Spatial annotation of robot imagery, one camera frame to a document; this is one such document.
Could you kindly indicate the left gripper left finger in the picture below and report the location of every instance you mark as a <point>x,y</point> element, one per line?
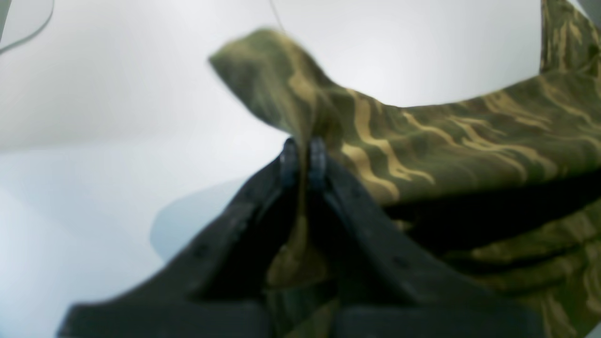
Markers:
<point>213,288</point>

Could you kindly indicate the camouflage T-shirt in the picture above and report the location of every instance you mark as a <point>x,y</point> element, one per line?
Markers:
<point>504,188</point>

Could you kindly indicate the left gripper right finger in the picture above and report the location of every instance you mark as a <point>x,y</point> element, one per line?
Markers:
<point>388,286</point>

